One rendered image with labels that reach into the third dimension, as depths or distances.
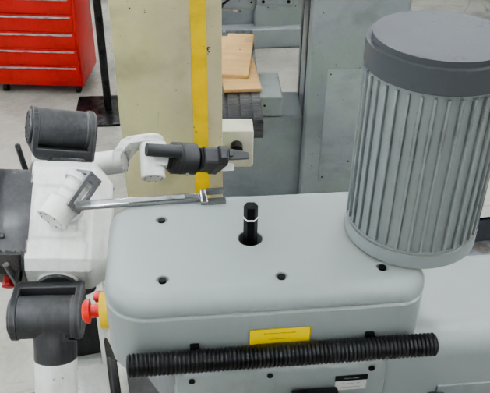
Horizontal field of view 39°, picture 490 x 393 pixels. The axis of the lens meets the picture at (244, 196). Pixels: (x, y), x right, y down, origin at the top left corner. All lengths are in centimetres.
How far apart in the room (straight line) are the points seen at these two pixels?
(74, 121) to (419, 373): 94
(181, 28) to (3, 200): 135
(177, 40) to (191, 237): 175
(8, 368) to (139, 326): 260
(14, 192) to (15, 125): 400
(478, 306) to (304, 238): 32
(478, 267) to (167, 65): 179
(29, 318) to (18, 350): 215
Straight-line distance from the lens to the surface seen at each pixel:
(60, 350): 152
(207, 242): 107
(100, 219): 157
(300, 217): 112
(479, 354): 120
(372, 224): 103
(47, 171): 160
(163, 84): 283
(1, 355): 365
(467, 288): 125
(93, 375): 199
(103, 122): 544
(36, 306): 151
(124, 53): 278
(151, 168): 184
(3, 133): 549
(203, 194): 116
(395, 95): 92
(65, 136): 164
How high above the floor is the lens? 254
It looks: 34 degrees down
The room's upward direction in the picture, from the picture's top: 1 degrees clockwise
